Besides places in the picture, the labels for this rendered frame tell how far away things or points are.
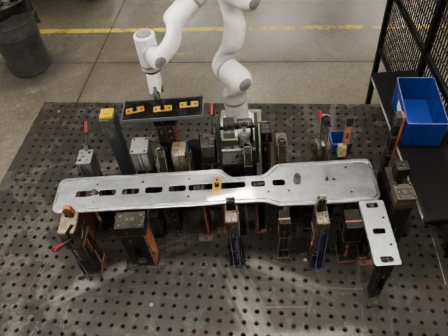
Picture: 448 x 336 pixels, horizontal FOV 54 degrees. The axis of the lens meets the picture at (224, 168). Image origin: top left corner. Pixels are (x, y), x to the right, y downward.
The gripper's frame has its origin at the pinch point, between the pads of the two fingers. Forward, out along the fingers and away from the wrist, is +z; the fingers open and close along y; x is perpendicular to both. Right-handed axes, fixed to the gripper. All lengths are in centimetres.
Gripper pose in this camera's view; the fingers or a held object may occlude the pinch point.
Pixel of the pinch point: (159, 97)
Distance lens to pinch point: 198.2
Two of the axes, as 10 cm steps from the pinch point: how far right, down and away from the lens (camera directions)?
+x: 9.9, -1.0, -0.2
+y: 0.7, 7.6, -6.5
